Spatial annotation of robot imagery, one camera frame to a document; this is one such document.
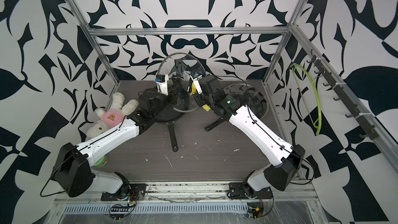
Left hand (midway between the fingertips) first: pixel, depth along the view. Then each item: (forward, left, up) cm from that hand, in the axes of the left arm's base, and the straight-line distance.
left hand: (175, 82), depth 76 cm
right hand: (-4, -11, +1) cm, 12 cm away
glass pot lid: (+20, 0, -7) cm, 21 cm away
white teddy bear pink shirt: (-2, +39, -24) cm, 45 cm away
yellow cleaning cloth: (-7, -9, +1) cm, 11 cm away
